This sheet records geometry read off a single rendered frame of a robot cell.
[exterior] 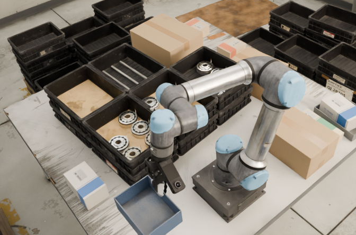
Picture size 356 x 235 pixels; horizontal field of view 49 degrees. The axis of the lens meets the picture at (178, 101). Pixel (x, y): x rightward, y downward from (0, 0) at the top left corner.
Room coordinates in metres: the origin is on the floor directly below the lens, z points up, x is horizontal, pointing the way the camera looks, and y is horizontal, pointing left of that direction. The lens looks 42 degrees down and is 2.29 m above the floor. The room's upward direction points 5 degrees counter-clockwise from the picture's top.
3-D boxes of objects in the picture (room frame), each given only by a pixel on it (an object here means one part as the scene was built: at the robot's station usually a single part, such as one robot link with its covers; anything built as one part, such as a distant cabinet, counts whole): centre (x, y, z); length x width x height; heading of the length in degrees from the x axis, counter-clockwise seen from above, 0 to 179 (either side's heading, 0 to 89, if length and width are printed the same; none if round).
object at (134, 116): (1.50, 0.27, 0.86); 0.10 x 0.10 x 0.01
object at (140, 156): (1.37, 0.25, 0.92); 0.40 x 0.30 x 0.02; 40
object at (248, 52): (1.87, -0.49, 0.78); 0.30 x 0.22 x 0.16; 42
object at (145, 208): (0.78, 0.14, 1.10); 0.20 x 0.15 x 0.07; 35
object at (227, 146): (1.11, -0.21, 0.97); 0.13 x 0.12 x 0.14; 26
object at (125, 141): (1.32, 0.31, 0.86); 0.10 x 0.10 x 0.01
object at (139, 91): (1.57, 0.03, 0.87); 0.40 x 0.30 x 0.11; 40
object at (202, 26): (2.52, -0.18, 0.74); 0.16 x 0.12 x 0.07; 41
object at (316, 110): (1.50, -0.91, 0.73); 0.27 x 0.20 x 0.05; 29
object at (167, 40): (2.26, 0.04, 0.80); 0.40 x 0.30 x 0.20; 41
